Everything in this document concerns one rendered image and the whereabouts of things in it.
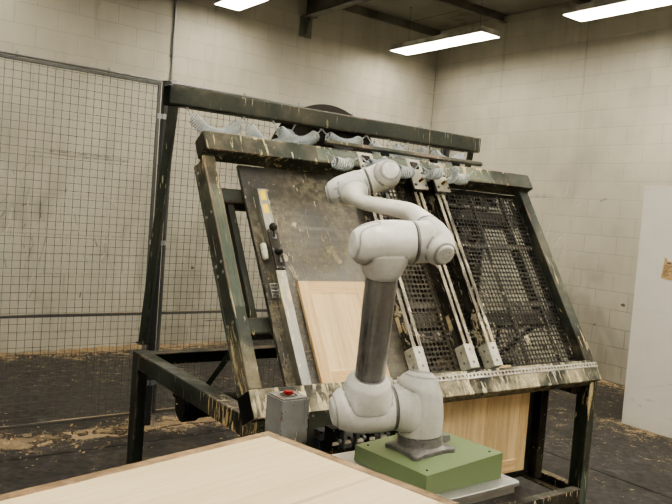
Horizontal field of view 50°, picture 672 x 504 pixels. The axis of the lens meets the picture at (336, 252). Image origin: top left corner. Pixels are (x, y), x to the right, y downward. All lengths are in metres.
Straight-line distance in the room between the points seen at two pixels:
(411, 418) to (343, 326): 0.90
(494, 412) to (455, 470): 1.64
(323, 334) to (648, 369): 3.98
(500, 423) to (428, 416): 1.68
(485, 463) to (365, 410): 0.46
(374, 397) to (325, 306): 0.95
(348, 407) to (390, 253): 0.56
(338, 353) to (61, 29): 5.45
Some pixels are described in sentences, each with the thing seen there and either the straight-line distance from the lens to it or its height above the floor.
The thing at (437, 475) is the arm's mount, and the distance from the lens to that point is 2.41.
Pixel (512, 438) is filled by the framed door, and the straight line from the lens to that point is 4.25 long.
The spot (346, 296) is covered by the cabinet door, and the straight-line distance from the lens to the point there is 3.35.
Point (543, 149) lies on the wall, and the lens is 9.07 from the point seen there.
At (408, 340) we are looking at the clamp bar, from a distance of 3.41.
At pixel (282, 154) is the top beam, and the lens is 3.47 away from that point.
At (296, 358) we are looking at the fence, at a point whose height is 1.00.
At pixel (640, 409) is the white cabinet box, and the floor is 0.16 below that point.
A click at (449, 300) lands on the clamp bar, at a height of 1.22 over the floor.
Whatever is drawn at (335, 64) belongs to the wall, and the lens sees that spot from 9.40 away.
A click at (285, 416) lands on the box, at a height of 0.87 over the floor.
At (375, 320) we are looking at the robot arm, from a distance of 2.27.
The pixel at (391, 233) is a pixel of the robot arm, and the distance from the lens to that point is 2.15.
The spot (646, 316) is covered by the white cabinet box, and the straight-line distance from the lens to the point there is 6.63.
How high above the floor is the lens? 1.61
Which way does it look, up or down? 3 degrees down
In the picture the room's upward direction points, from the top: 4 degrees clockwise
